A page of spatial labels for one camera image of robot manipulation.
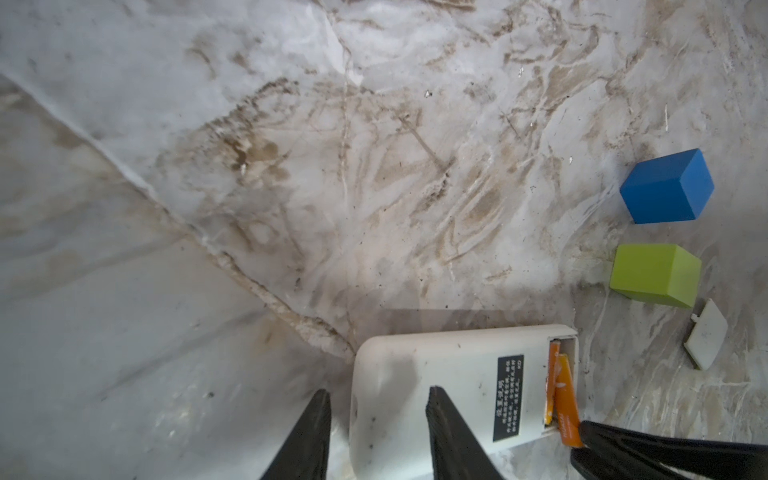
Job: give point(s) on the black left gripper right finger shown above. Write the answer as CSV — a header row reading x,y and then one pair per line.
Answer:
x,y
455,451

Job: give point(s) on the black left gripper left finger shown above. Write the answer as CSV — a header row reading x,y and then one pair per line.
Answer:
x,y
305,452

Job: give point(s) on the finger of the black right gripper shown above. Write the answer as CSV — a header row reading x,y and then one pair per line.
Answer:
x,y
608,448
624,471

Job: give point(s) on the orange battery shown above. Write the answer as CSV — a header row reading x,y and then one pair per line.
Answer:
x,y
554,351
565,404

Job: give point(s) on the white red remote control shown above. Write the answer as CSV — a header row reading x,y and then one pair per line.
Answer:
x,y
496,378

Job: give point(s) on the white battery cover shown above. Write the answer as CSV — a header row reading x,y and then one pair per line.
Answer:
x,y
707,335

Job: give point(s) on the green cube block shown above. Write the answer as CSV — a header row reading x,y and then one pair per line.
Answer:
x,y
664,274

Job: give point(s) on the blue cube block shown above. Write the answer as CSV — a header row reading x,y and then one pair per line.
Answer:
x,y
671,188

